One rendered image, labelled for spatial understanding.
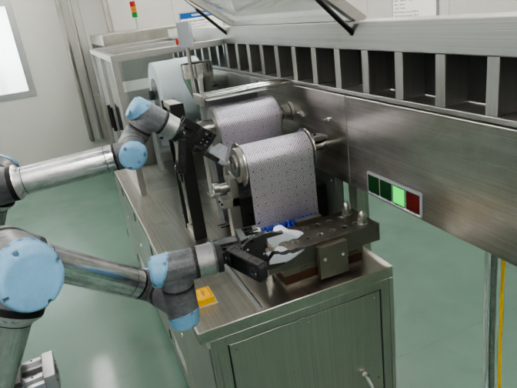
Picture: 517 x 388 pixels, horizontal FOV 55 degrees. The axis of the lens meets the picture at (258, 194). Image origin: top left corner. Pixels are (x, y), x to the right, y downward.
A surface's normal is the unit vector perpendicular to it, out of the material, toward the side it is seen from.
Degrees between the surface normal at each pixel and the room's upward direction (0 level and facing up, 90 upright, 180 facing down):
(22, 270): 84
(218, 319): 0
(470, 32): 90
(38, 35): 90
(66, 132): 90
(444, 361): 0
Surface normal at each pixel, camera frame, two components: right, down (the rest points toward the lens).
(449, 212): -0.92, 0.24
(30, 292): 0.72, 0.05
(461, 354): -0.12, -0.93
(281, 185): 0.38, 0.29
